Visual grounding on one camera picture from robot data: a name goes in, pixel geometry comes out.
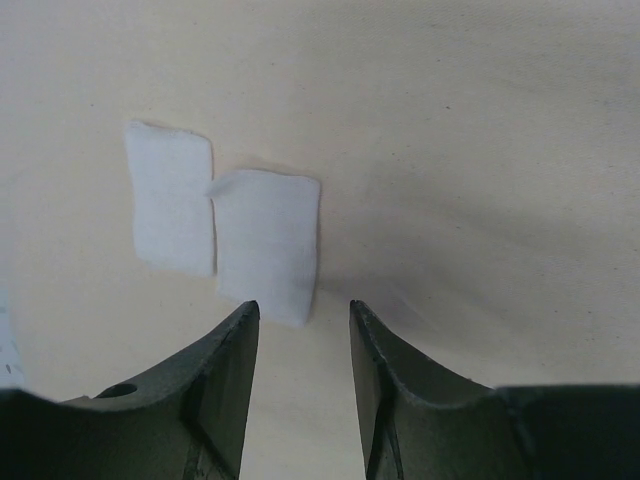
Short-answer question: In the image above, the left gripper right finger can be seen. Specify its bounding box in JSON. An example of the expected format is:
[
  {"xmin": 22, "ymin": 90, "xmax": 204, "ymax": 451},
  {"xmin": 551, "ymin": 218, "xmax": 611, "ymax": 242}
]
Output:
[{"xmin": 349, "ymin": 301, "xmax": 639, "ymax": 479}]

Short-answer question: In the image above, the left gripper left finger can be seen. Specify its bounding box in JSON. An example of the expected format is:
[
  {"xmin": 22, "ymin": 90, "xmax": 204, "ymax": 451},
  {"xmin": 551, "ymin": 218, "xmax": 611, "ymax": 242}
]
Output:
[{"xmin": 1, "ymin": 301, "xmax": 260, "ymax": 479}]

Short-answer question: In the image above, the white gauze pad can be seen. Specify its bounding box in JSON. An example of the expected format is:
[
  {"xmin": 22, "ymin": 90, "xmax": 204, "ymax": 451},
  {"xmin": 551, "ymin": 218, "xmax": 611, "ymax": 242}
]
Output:
[
  {"xmin": 124, "ymin": 121, "xmax": 215, "ymax": 277},
  {"xmin": 207, "ymin": 170, "xmax": 321, "ymax": 327}
]

